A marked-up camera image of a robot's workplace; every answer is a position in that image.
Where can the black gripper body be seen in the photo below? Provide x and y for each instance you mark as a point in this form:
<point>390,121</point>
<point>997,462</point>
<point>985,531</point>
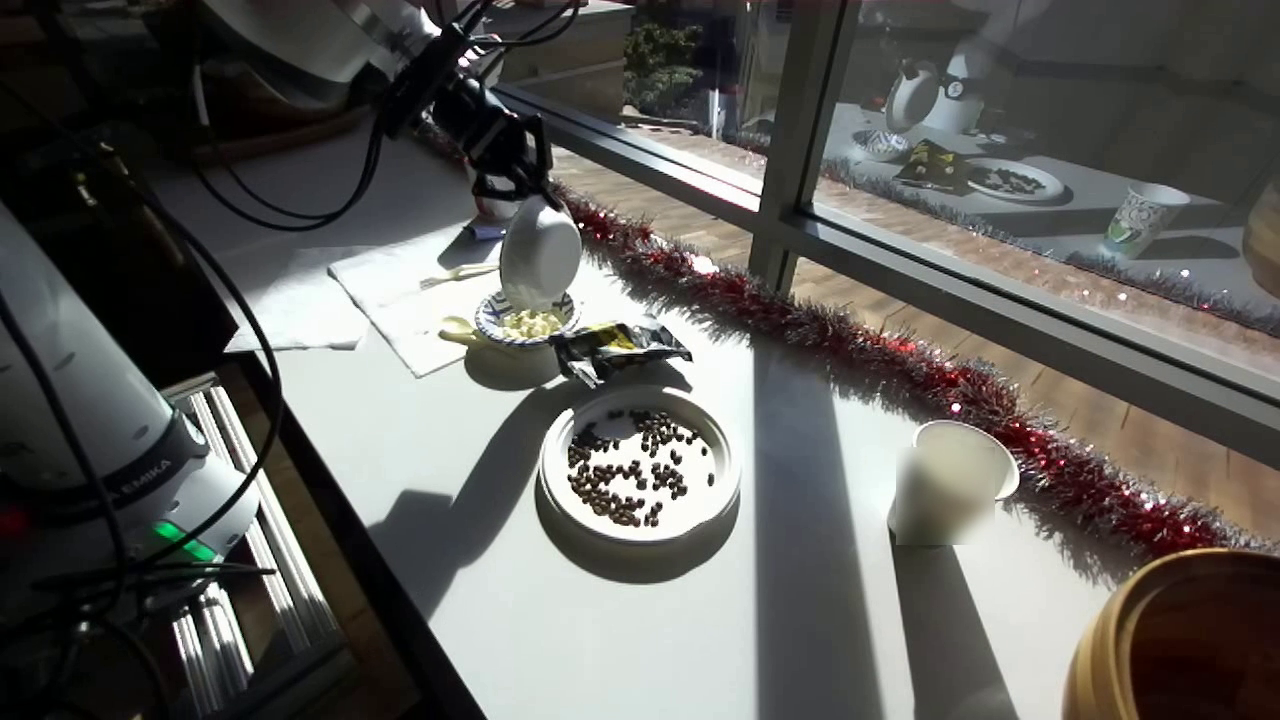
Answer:
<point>507,129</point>

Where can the blue patterned bowl with chips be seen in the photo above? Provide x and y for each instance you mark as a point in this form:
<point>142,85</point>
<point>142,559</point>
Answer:
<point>543,253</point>

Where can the yellow chip pieces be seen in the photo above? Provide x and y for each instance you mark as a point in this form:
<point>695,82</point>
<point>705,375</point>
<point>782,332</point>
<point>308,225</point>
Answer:
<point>535,320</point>

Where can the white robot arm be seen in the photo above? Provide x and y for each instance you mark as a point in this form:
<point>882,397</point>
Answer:
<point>93,402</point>

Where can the white bowl of dark beans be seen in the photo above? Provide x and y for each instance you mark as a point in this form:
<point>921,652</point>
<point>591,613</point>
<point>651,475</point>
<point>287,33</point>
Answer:
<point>566,503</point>

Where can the cream plastic fork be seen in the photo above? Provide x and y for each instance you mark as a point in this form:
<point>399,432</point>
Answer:
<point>460,275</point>

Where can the cream plastic spoon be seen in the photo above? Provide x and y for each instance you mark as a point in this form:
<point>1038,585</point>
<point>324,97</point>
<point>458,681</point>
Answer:
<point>458,330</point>

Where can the white paper towel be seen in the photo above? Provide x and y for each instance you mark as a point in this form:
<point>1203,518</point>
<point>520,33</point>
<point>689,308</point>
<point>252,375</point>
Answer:
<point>405,313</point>

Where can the green potted plant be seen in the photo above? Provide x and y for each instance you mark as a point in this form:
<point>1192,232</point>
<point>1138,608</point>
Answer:
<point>667,55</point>

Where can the dark coffee beans heap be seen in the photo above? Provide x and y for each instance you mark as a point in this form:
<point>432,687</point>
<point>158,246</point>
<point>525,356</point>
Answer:
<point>633,467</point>

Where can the white slatted rack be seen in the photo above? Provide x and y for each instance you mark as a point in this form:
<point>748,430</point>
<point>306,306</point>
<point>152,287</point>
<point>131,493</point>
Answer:
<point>287,585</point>

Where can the red silver tinsel garland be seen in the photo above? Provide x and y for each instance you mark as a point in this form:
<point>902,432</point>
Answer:
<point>961,395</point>

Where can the patterned paper cup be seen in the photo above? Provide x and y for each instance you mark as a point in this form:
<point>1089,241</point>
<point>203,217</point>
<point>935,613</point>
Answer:
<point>951,487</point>

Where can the woven basket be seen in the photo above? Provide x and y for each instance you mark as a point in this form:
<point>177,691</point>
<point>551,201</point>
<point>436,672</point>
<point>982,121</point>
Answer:
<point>1147,652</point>

